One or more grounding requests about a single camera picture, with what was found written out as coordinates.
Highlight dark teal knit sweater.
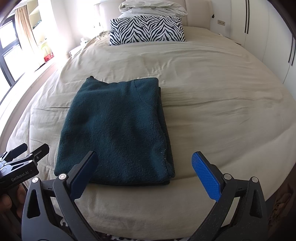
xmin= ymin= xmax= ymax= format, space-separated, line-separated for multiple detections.
xmin=54 ymin=77 xmax=175 ymax=186

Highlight person's left hand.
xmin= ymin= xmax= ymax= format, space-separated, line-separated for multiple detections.
xmin=1 ymin=184 xmax=27 ymax=222

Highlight small red box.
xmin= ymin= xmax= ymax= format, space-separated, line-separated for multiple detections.
xmin=44 ymin=52 xmax=54 ymax=62

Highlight dark framed window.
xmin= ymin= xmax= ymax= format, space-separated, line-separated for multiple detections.
xmin=1 ymin=15 xmax=25 ymax=87

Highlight beige striped curtain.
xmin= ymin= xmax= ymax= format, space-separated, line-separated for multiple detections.
xmin=15 ymin=5 xmax=37 ymax=50

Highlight cream bed sheet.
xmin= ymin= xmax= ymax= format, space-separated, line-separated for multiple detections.
xmin=6 ymin=27 xmax=295 ymax=240

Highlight zebra print pillow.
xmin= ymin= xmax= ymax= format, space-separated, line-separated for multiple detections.
xmin=109 ymin=15 xmax=185 ymax=46

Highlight crumpled white duvet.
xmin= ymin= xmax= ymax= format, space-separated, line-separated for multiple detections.
xmin=119 ymin=1 xmax=188 ymax=17

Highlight white wardrobe doors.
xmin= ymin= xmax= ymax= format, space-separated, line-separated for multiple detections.
xmin=210 ymin=0 xmax=296 ymax=86

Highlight wall power socket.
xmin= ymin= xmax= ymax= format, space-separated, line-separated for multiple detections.
xmin=217 ymin=20 xmax=225 ymax=26

